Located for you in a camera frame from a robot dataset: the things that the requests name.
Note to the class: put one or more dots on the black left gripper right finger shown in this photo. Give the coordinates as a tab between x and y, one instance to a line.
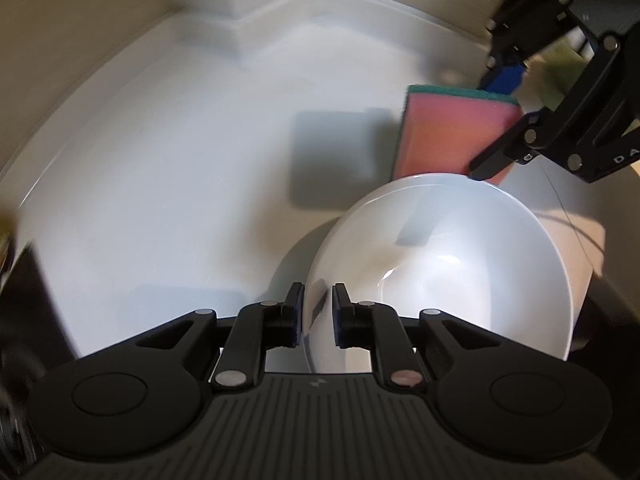
378	329

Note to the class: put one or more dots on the black gas stove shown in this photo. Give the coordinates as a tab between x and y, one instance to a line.
33	342

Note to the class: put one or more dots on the pink green sponge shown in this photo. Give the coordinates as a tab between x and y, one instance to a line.
443	129

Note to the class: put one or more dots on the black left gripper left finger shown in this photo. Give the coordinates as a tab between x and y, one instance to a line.
245	339

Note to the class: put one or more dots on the green cloth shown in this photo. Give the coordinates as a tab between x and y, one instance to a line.
554	72

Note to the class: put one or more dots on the white ceramic bowl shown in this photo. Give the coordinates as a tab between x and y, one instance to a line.
441	242

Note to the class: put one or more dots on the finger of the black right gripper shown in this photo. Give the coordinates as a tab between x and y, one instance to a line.
590	133
519	29

